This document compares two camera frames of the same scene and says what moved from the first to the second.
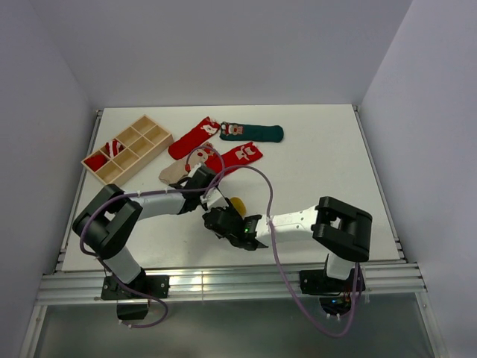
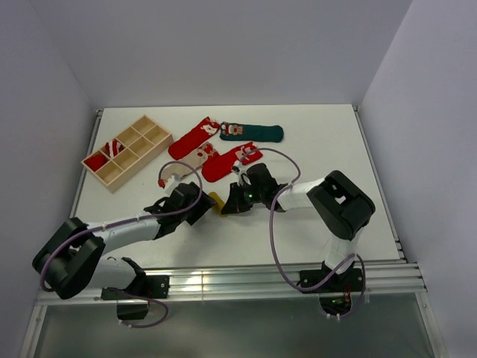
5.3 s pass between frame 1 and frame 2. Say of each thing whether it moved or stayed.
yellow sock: moved
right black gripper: moved
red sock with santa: stayed
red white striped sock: stayed
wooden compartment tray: stayed
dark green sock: stayed
